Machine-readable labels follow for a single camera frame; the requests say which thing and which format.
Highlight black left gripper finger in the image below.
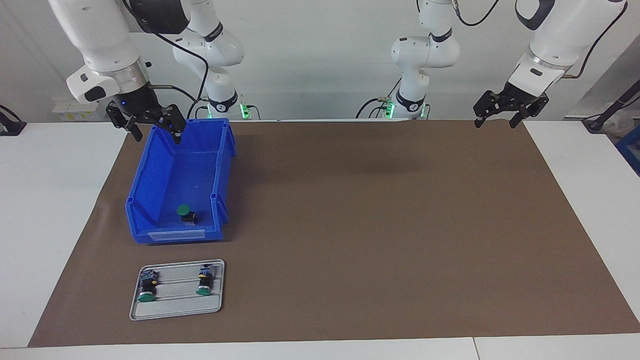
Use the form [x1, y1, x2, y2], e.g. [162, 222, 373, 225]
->
[509, 95, 550, 129]
[473, 89, 507, 129]

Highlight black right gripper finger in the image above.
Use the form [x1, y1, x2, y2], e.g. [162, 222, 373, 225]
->
[105, 101, 144, 142]
[153, 103, 188, 146]

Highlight green push button switch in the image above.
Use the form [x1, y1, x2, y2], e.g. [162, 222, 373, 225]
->
[177, 204, 199, 226]
[137, 268, 160, 304]
[195, 263, 217, 297]

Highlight blue plastic storage bin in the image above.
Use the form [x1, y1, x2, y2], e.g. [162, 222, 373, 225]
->
[125, 118, 237, 245]

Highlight white cardboard boxes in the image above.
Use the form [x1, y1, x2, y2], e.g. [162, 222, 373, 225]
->
[51, 98, 108, 122]

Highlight black stand pole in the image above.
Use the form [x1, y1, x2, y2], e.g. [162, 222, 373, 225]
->
[584, 80, 640, 133]

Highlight clear plastic bag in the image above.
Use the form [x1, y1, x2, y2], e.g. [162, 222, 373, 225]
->
[602, 112, 637, 138]

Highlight blue crate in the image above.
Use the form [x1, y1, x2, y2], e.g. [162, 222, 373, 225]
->
[615, 125, 640, 176]

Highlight brown table mat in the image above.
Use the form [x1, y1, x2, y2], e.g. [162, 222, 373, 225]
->
[27, 119, 640, 348]

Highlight grey metal tray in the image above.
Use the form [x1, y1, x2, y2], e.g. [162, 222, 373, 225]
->
[129, 259, 226, 321]

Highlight black base cable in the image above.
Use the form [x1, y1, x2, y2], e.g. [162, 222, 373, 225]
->
[355, 97, 389, 120]
[187, 96, 211, 120]

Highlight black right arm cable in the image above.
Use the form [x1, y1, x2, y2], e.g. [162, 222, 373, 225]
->
[122, 0, 209, 118]

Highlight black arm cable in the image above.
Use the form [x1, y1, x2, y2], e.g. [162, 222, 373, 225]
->
[450, 0, 629, 79]
[122, 0, 209, 118]

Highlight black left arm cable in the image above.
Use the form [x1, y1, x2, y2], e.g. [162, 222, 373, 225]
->
[450, 0, 629, 79]

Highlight black clamp mount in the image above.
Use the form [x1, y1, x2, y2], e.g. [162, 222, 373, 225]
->
[0, 105, 27, 137]

